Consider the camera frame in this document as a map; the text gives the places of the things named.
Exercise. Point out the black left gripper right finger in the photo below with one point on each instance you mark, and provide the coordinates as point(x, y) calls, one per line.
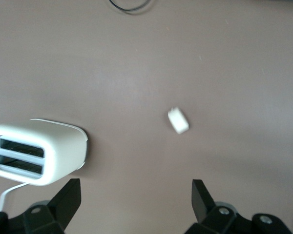
point(205, 204)

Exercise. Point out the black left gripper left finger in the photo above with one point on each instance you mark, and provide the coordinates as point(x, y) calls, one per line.
point(61, 204)

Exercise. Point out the small white plug block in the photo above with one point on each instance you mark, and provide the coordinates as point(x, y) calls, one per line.
point(178, 120)

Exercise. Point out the white two-slot toaster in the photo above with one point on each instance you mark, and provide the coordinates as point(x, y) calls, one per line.
point(61, 146)

